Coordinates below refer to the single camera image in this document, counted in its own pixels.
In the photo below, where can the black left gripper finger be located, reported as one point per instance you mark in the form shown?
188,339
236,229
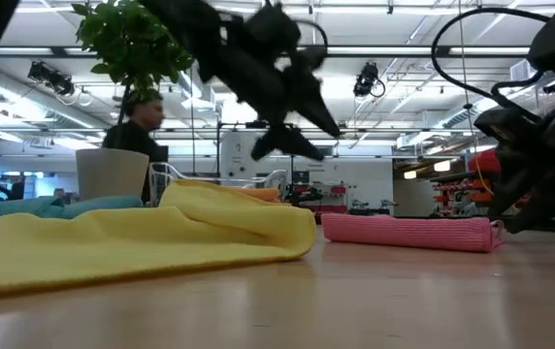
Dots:
321,111
289,143

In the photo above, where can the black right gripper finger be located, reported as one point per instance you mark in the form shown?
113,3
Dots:
549,208
508,189

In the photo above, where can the pink microfiber towel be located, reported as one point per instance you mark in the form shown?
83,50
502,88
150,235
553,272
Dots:
403,232

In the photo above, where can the yellow microfiber towel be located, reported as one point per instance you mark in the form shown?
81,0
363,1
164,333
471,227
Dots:
112,242

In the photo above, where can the blue microfiber towel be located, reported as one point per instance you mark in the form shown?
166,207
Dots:
25,207

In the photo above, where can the background black robot arm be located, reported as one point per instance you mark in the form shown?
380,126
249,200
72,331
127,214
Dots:
302,195

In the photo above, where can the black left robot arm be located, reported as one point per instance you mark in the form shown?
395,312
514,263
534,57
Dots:
180,19

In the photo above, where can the shelf with red bins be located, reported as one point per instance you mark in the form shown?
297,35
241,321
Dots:
457,194

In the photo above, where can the white ceiling vent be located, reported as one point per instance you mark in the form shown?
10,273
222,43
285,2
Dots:
520,71

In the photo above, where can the green leafy plant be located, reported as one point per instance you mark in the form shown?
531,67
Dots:
132,43

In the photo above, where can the person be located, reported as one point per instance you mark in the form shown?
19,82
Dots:
134,138
17,190

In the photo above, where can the clear plastic bin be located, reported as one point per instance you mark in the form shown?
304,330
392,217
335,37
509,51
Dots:
158,174

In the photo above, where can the white plant pot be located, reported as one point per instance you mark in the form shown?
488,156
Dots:
110,172

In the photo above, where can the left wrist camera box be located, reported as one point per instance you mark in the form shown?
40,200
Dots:
272,26

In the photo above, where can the glowing wall lamp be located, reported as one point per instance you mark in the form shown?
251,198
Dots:
409,174
442,166

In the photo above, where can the black overhead frame bar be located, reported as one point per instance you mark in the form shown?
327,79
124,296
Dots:
379,50

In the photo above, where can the black aluminium table frame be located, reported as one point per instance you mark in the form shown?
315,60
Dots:
403,219

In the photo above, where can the black ceiling camera cluster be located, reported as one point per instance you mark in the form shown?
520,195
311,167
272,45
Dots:
52,77

